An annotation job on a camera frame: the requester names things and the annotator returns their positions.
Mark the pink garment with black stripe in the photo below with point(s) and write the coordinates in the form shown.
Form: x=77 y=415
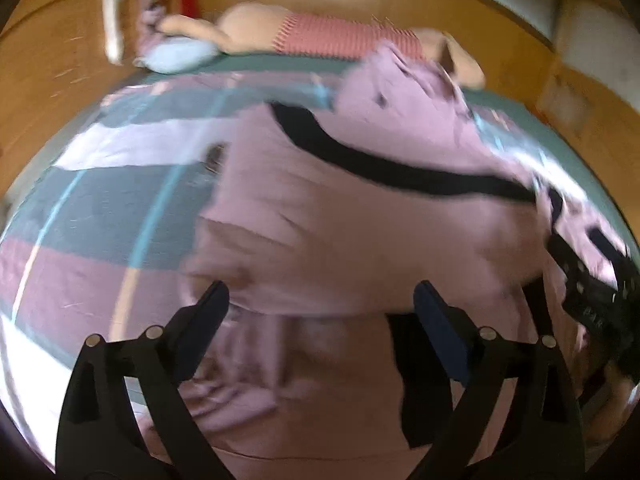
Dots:
x=325 y=210

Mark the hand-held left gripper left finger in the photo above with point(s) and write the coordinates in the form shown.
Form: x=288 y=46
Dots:
x=202 y=330

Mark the purple hanging cloth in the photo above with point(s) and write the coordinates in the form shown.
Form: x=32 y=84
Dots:
x=150 y=20

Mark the white window panel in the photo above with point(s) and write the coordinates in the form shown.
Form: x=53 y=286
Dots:
x=510 y=0
x=595 y=35

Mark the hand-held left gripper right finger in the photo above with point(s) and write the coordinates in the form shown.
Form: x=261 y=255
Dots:
x=440 y=330

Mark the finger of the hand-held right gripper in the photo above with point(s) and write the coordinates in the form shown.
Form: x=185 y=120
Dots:
x=556 y=207
x=607 y=246

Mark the person's right hand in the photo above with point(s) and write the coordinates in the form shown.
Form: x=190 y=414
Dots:
x=617 y=402

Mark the light blue cushion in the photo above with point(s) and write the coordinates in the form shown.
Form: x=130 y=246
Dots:
x=175 y=55

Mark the striped bed blanket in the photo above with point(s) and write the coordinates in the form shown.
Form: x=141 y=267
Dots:
x=100 y=200

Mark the plush toy in striped shirt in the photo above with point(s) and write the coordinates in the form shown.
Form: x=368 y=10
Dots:
x=250 y=27

